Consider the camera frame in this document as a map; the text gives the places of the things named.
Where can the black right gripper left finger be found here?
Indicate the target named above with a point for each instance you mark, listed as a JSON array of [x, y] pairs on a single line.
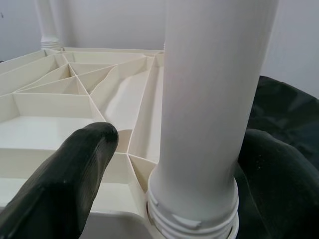
[[62, 186]]

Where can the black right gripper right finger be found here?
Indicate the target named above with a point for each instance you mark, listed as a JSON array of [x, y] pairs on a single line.
[[279, 194]]

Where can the white plastic table top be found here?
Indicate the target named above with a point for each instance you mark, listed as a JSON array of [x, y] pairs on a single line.
[[49, 129]]

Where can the black tablecloth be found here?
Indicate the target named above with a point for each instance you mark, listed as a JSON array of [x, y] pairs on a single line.
[[281, 104]]

